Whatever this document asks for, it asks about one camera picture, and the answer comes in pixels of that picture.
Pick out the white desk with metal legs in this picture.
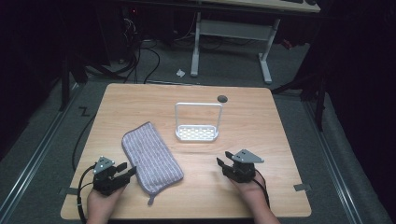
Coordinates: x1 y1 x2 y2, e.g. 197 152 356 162
189 0 322 85

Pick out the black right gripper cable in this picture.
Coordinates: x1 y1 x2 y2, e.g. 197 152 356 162
254 169 271 209

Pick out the white towel rack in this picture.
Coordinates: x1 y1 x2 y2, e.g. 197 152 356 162
174 102 224 143

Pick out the metal floor rail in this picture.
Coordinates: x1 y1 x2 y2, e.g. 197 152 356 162
0 83 82 220
302 100 364 224

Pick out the person's right hand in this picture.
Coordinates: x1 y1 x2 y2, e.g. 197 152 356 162
229 171 266 207

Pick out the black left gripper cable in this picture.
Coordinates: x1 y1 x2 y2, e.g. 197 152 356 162
77 164 96 224

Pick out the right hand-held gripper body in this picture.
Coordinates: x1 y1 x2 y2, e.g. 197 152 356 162
221 148 265 184

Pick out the bundle of black floor cables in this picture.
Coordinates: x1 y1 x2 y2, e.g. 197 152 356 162
116 17 162 85

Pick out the black cable on floor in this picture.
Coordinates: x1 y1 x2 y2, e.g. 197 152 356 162
71 114 98 172

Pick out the person's left hand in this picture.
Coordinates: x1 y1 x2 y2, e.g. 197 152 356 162
86 184 126 218

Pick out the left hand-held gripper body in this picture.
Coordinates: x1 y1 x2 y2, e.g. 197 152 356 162
92 156 132 197

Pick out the grey tape strip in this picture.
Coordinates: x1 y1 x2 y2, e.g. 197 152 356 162
58 187 78 197
292 183 312 192

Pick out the purple striped cloth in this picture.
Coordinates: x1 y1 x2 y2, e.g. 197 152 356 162
120 121 185 206

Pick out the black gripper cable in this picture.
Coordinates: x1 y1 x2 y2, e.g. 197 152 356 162
254 169 271 209
77 164 96 224

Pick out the black stand leg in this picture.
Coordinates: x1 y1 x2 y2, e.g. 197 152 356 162
270 69 329 133
58 46 90 112

